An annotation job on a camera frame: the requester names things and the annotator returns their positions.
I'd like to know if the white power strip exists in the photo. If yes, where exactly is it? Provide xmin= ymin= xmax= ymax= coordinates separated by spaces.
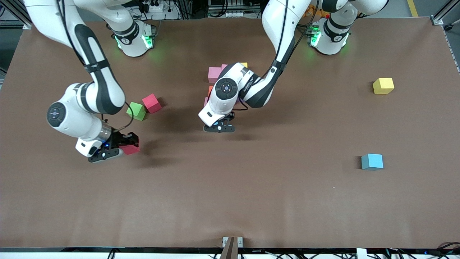
xmin=142 ymin=0 xmax=166 ymax=13

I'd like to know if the aluminium frame profile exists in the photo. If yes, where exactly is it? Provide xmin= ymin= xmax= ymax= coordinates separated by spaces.
xmin=431 ymin=0 xmax=460 ymax=26
xmin=0 ymin=0 xmax=31 ymax=30

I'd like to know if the black electronics rack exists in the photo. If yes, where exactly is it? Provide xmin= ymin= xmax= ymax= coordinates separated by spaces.
xmin=208 ymin=0 xmax=265 ymax=18

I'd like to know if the green foam block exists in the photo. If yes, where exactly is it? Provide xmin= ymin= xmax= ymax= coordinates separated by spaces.
xmin=126 ymin=102 xmax=147 ymax=121

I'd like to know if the blue foam block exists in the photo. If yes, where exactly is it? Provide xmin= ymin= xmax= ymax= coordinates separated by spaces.
xmin=361 ymin=154 xmax=384 ymax=171

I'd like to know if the large table cover mat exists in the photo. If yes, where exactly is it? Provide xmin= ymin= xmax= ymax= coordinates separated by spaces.
xmin=0 ymin=17 xmax=460 ymax=249

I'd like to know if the bag of orange items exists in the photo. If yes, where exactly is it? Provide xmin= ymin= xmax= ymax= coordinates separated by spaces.
xmin=305 ymin=0 xmax=331 ymax=18

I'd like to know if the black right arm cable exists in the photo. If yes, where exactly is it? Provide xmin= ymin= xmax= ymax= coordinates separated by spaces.
xmin=111 ymin=103 xmax=134 ymax=133

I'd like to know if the metal clamp bracket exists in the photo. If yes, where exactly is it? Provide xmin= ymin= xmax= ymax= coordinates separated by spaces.
xmin=220 ymin=236 xmax=244 ymax=259

